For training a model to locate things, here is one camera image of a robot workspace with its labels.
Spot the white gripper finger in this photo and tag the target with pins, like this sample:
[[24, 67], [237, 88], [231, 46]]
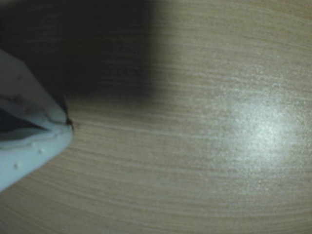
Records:
[[29, 156], [22, 87]]

